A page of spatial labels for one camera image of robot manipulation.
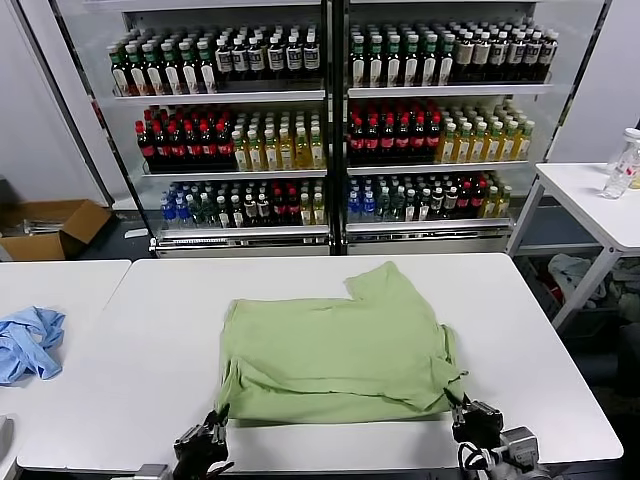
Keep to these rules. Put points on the small dark red label bottle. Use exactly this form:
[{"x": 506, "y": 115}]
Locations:
[
  {"x": 292, "y": 209},
  {"x": 478, "y": 199},
  {"x": 464, "y": 200},
  {"x": 278, "y": 209}
]

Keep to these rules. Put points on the white cabinet shelf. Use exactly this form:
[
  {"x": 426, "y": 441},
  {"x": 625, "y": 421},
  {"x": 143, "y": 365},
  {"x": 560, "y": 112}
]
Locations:
[
  {"x": 435, "y": 167},
  {"x": 450, "y": 90},
  {"x": 235, "y": 174},
  {"x": 425, "y": 226},
  {"x": 225, "y": 96},
  {"x": 240, "y": 232}
]

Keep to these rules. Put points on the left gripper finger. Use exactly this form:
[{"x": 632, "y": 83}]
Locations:
[
  {"x": 211, "y": 427},
  {"x": 223, "y": 425}
]

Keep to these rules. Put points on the pale green cloth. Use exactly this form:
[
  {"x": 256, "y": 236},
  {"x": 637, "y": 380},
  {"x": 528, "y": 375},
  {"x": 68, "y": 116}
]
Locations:
[{"x": 631, "y": 302}]

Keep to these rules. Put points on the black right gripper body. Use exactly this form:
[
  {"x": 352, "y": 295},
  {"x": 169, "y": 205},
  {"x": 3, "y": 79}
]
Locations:
[{"x": 480, "y": 425}]

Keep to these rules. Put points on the light green t-shirt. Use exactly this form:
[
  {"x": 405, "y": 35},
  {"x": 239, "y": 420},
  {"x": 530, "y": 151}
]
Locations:
[{"x": 325, "y": 350}]

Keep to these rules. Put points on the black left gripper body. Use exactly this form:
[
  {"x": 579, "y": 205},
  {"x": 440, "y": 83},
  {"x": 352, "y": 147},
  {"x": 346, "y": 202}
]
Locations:
[{"x": 200, "y": 452}]

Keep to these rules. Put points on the small green tinted bottle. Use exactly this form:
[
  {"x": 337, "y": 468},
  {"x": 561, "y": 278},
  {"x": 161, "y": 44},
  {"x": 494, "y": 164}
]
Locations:
[
  {"x": 383, "y": 206},
  {"x": 198, "y": 212},
  {"x": 210, "y": 212},
  {"x": 396, "y": 206}
]

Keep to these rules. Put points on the white drinks display cabinet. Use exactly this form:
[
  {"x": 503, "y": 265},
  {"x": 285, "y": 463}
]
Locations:
[
  {"x": 240, "y": 247},
  {"x": 425, "y": 245}
]

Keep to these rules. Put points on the bundle of metal rods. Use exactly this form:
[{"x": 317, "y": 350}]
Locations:
[{"x": 45, "y": 227}]

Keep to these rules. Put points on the small clear plastic bottle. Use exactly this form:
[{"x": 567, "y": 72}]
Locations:
[{"x": 616, "y": 187}]

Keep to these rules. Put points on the yellow juice bottle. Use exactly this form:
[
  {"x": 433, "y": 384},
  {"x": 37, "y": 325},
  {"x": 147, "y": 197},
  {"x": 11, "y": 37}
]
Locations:
[
  {"x": 271, "y": 154},
  {"x": 241, "y": 155},
  {"x": 448, "y": 146},
  {"x": 508, "y": 144},
  {"x": 316, "y": 153},
  {"x": 301, "y": 153},
  {"x": 478, "y": 145},
  {"x": 256, "y": 155},
  {"x": 523, "y": 143},
  {"x": 493, "y": 144},
  {"x": 463, "y": 145},
  {"x": 286, "y": 154}
]

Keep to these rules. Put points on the open brown cardboard box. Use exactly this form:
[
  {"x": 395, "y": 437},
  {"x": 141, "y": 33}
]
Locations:
[{"x": 35, "y": 247}]

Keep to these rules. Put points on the small yellow tea bottle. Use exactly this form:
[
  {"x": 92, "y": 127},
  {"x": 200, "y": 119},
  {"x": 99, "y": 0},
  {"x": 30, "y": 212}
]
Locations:
[
  {"x": 306, "y": 212},
  {"x": 490, "y": 202},
  {"x": 318, "y": 212},
  {"x": 503, "y": 201}
]

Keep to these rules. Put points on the beige label dark bottle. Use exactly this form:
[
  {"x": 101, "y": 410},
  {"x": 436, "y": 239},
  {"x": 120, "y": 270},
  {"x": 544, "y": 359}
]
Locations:
[
  {"x": 481, "y": 54},
  {"x": 465, "y": 55}
]

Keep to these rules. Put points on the small dark white label bottle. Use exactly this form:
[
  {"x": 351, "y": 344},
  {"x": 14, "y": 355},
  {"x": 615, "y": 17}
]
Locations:
[
  {"x": 410, "y": 206},
  {"x": 250, "y": 210},
  {"x": 437, "y": 202},
  {"x": 236, "y": 214},
  {"x": 424, "y": 205},
  {"x": 263, "y": 210},
  {"x": 223, "y": 212},
  {"x": 451, "y": 202}
]

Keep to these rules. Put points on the white grey cloth pile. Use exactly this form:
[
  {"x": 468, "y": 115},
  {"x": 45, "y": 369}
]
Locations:
[{"x": 570, "y": 270}]

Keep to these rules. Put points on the crumpled light blue shirt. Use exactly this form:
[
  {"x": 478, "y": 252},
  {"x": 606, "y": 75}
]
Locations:
[{"x": 30, "y": 340}]

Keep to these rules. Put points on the clear jar white lid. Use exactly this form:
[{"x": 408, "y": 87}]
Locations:
[{"x": 631, "y": 150}]

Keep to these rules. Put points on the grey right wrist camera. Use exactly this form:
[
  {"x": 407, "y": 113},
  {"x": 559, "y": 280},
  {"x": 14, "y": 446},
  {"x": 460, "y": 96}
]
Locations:
[{"x": 520, "y": 442}]

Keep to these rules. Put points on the white cap dark label bottle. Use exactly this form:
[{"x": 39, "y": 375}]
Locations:
[
  {"x": 311, "y": 56},
  {"x": 498, "y": 54},
  {"x": 256, "y": 58},
  {"x": 548, "y": 52},
  {"x": 515, "y": 53},
  {"x": 275, "y": 57},
  {"x": 532, "y": 53},
  {"x": 223, "y": 59},
  {"x": 294, "y": 56},
  {"x": 240, "y": 58}
]

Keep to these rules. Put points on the small blue water bottle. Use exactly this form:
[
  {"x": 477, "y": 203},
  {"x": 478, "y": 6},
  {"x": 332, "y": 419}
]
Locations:
[
  {"x": 354, "y": 207},
  {"x": 167, "y": 212},
  {"x": 369, "y": 206},
  {"x": 182, "y": 212}
]

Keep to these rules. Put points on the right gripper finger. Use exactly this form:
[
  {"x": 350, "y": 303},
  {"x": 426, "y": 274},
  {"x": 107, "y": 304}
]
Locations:
[
  {"x": 466, "y": 406},
  {"x": 456, "y": 412}
]

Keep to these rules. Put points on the white side table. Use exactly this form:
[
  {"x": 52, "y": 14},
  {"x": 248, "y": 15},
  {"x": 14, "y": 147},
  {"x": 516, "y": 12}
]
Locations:
[{"x": 575, "y": 180}]

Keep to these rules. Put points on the red cap cola bottle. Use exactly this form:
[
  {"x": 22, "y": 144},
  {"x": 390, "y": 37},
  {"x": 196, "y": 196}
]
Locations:
[
  {"x": 371, "y": 142},
  {"x": 176, "y": 147},
  {"x": 433, "y": 141},
  {"x": 145, "y": 147},
  {"x": 418, "y": 141},
  {"x": 192, "y": 147},
  {"x": 356, "y": 142},
  {"x": 225, "y": 147},
  {"x": 387, "y": 142},
  {"x": 161, "y": 147},
  {"x": 209, "y": 147},
  {"x": 402, "y": 142}
]

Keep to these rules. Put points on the green cap dark tea bottle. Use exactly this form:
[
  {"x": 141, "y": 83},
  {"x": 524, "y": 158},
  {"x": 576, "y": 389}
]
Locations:
[
  {"x": 446, "y": 65},
  {"x": 206, "y": 71},
  {"x": 375, "y": 67},
  {"x": 136, "y": 74},
  {"x": 170, "y": 72},
  {"x": 153, "y": 73},
  {"x": 120, "y": 75},
  {"x": 358, "y": 67},
  {"x": 411, "y": 66},
  {"x": 189, "y": 71},
  {"x": 393, "y": 66},
  {"x": 429, "y": 65}
]

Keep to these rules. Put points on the small white flat object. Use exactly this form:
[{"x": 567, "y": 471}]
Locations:
[{"x": 135, "y": 233}]

